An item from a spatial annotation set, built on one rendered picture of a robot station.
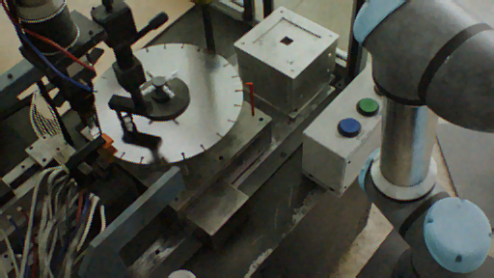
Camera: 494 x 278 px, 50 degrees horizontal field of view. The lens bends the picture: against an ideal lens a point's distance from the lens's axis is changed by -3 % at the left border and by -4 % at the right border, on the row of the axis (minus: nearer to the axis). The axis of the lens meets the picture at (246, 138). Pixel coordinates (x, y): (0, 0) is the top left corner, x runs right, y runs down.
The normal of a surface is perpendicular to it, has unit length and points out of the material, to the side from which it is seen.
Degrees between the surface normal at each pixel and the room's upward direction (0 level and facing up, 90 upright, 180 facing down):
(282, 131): 0
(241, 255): 0
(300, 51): 0
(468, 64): 36
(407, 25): 41
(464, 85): 59
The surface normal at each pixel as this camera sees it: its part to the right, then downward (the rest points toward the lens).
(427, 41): -0.63, -0.13
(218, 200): -0.06, -0.60
